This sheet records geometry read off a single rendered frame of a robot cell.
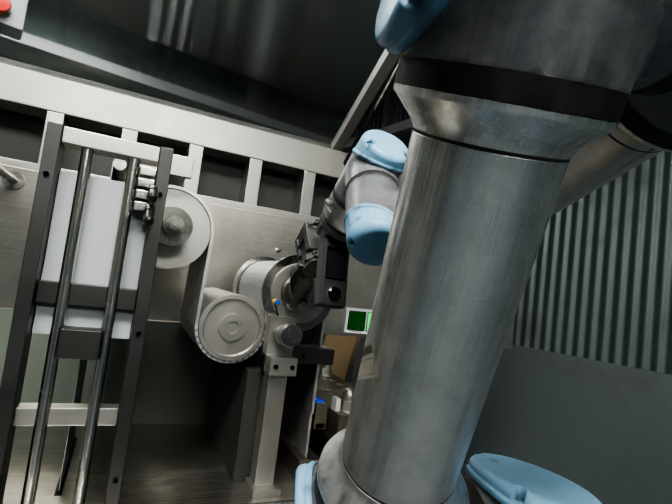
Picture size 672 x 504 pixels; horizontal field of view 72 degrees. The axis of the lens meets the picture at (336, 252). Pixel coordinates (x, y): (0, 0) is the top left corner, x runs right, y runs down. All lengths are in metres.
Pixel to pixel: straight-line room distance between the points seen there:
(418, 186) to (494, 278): 0.06
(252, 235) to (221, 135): 0.26
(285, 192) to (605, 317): 1.55
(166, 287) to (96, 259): 0.45
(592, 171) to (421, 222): 0.19
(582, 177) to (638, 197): 1.94
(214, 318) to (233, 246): 0.37
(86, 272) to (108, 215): 0.09
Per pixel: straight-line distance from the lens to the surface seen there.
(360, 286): 1.32
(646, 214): 2.32
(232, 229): 1.19
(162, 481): 0.94
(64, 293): 0.72
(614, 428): 2.33
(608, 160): 0.40
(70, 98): 1.23
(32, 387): 1.21
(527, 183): 0.24
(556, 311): 2.43
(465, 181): 0.24
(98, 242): 0.74
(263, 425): 0.87
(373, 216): 0.55
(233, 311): 0.87
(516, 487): 0.43
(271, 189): 1.31
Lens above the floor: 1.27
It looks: 5 degrees up
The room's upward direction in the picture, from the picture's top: 7 degrees clockwise
